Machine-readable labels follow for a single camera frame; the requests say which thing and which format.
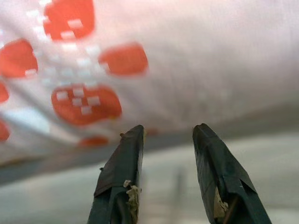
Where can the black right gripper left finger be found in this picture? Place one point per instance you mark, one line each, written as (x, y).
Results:
(121, 163)

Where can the brown crumbly residue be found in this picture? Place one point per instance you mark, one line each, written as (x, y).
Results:
(220, 205)
(132, 193)

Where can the pink pillow orange print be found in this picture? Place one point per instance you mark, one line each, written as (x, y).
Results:
(187, 58)

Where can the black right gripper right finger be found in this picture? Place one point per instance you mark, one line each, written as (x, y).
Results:
(217, 163)

